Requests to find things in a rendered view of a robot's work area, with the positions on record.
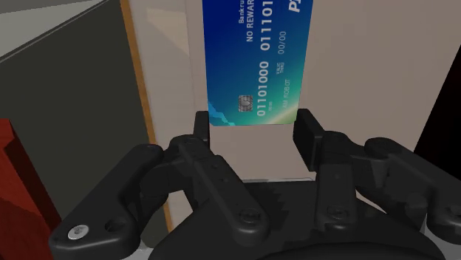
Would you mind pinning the blue bank card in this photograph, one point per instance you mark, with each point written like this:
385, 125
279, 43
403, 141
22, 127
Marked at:
234, 64

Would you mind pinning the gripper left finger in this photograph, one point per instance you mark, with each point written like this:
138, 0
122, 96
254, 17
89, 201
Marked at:
201, 169

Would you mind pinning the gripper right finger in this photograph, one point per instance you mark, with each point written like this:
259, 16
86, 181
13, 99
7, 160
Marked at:
336, 169

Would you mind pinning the red block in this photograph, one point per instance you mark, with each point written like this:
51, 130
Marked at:
18, 212

